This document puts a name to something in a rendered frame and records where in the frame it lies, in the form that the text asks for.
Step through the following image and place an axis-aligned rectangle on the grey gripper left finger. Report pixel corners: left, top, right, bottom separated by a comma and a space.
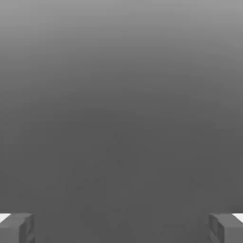
0, 212, 36, 243

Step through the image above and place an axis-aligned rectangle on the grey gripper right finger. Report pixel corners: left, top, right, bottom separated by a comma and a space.
208, 213, 243, 243

